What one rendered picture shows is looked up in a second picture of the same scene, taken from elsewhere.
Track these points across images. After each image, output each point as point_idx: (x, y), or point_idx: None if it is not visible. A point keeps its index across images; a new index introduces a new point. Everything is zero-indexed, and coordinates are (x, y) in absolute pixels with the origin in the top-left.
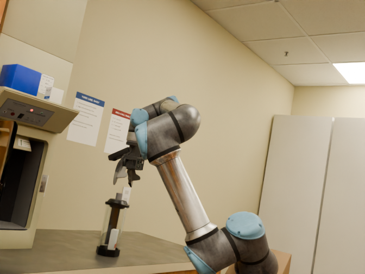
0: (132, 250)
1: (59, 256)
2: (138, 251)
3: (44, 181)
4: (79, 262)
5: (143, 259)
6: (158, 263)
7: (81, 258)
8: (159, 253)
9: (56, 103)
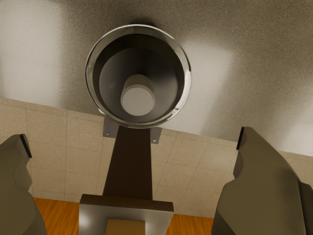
0: (250, 46)
1: (5, 18)
2: (253, 59)
3: None
4: (24, 69)
5: (188, 102)
6: (186, 129)
7: (50, 48)
8: (280, 91)
9: None
